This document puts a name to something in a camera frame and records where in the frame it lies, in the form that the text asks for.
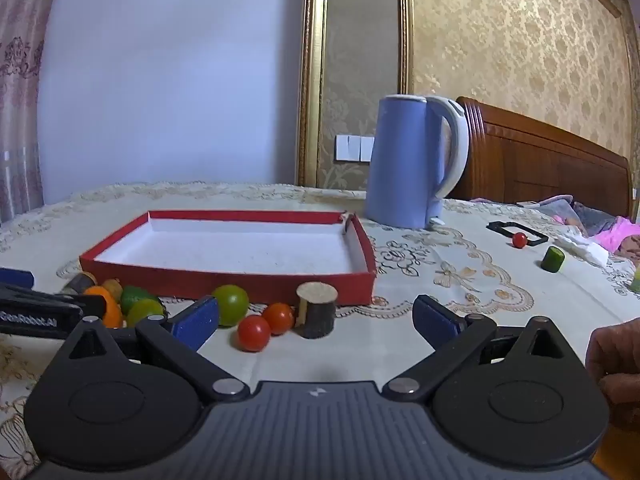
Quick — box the orange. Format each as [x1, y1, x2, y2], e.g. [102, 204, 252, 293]
[82, 286, 123, 328]

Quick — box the gold wall panel frame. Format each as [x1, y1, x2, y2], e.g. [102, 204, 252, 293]
[298, 0, 416, 188]

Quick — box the white tissue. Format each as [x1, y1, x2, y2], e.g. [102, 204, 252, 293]
[552, 232, 610, 266]

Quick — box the dark eggplant piece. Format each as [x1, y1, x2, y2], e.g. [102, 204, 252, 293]
[62, 271, 98, 296]

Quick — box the grey blanket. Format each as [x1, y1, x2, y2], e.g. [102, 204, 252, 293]
[537, 195, 616, 236]

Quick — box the patterned curtain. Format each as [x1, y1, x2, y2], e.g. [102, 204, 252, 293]
[0, 0, 66, 226]

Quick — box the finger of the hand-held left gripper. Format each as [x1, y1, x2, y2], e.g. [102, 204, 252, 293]
[0, 283, 108, 329]
[0, 268, 35, 289]

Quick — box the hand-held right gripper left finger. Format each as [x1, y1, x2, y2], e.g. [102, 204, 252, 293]
[47, 296, 251, 403]

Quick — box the blue electric kettle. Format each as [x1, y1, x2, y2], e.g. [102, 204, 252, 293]
[363, 94, 470, 230]

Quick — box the red shallow cardboard box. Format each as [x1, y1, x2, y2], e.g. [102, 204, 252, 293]
[79, 210, 377, 307]

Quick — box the yellow-green lime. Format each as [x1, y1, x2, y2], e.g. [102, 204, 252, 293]
[126, 299, 167, 328]

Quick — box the dark green lime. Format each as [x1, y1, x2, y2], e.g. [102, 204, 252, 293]
[120, 286, 163, 313]

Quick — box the black tool with red tip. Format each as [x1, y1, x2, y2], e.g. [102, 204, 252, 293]
[486, 220, 549, 247]

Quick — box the pink cloth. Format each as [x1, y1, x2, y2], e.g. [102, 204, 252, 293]
[597, 217, 640, 253]

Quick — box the person's right hand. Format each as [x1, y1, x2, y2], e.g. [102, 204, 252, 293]
[585, 317, 640, 431]

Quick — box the red cherry tomato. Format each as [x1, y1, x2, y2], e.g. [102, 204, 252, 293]
[236, 315, 272, 352]
[261, 302, 295, 336]

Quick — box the white wall switch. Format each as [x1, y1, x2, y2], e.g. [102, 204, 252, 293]
[335, 135, 374, 162]

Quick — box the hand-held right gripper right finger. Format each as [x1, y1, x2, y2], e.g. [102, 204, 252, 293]
[382, 294, 583, 403]

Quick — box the green cucumber piece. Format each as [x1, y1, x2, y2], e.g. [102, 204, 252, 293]
[541, 246, 566, 274]

